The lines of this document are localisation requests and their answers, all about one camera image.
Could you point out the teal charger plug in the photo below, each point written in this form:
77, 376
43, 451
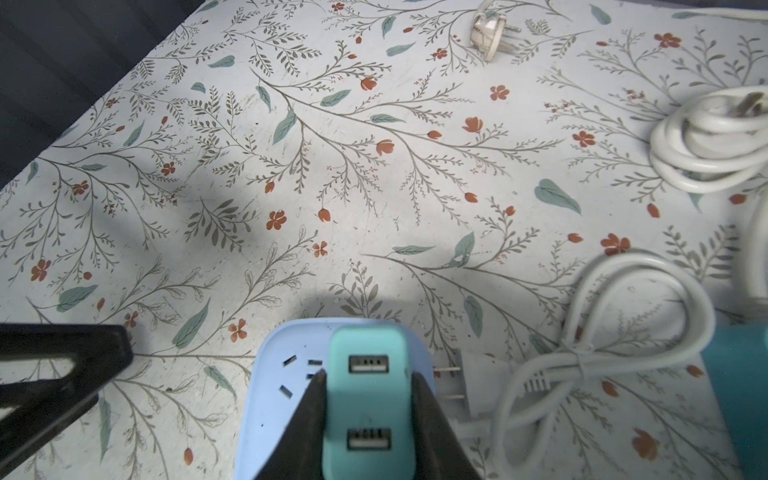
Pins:
368, 427

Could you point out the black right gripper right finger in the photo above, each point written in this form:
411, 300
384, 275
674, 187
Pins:
439, 454

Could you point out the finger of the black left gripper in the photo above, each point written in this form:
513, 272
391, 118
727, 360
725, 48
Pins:
42, 409

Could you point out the light blue round socket hub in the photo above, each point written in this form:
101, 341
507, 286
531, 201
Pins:
284, 366

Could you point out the teal tower power strip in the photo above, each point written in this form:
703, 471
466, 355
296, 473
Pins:
736, 362

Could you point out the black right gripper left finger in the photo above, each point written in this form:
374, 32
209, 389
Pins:
298, 454

